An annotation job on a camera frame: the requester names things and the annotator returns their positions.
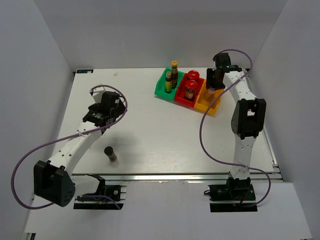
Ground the red plastic bin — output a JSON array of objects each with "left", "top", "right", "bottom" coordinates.
[{"left": 174, "top": 73, "right": 205, "bottom": 108}]

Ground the green plastic bin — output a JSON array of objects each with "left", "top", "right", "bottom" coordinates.
[{"left": 154, "top": 67, "right": 185, "bottom": 102}]

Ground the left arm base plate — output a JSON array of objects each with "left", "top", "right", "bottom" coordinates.
[{"left": 73, "top": 181, "right": 127, "bottom": 211}]

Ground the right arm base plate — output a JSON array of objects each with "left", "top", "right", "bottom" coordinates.
[{"left": 203, "top": 184, "right": 258, "bottom": 213}]

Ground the yellow cap sauce bottle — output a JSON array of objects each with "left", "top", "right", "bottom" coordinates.
[{"left": 171, "top": 60, "right": 179, "bottom": 89}]

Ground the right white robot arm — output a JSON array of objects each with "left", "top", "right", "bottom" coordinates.
[{"left": 206, "top": 51, "right": 267, "bottom": 200}]

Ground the purple cable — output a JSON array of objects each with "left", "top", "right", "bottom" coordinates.
[
  {"left": 199, "top": 49, "right": 272, "bottom": 208},
  {"left": 11, "top": 84, "right": 130, "bottom": 210}
]

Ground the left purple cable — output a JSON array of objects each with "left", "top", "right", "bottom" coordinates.
[{"left": 11, "top": 84, "right": 130, "bottom": 210}]

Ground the left table logo sticker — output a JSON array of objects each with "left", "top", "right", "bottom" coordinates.
[{"left": 76, "top": 69, "right": 94, "bottom": 74}]

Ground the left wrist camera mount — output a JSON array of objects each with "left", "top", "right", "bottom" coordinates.
[{"left": 89, "top": 85, "right": 106, "bottom": 103}]

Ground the aluminium table front rail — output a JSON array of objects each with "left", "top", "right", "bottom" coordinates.
[{"left": 71, "top": 172, "right": 283, "bottom": 182}]

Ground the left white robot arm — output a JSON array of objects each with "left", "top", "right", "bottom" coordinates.
[{"left": 33, "top": 91, "right": 126, "bottom": 207}]

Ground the yellow plastic bin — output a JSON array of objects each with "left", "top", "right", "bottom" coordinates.
[{"left": 194, "top": 79, "right": 224, "bottom": 116}]

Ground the black cap spice jar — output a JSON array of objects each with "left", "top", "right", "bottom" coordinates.
[{"left": 104, "top": 146, "right": 117, "bottom": 162}]

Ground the red lid jar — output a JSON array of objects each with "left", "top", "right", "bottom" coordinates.
[
  {"left": 184, "top": 79, "right": 198, "bottom": 101},
  {"left": 187, "top": 70, "right": 200, "bottom": 81}
]

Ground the pink cap spice bottle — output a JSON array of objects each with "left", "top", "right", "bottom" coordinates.
[{"left": 203, "top": 88, "right": 216, "bottom": 102}]

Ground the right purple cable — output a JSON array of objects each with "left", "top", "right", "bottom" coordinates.
[{"left": 199, "top": 49, "right": 272, "bottom": 208}]

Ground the small brown cap bottle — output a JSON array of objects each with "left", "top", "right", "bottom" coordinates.
[{"left": 164, "top": 71, "right": 172, "bottom": 93}]

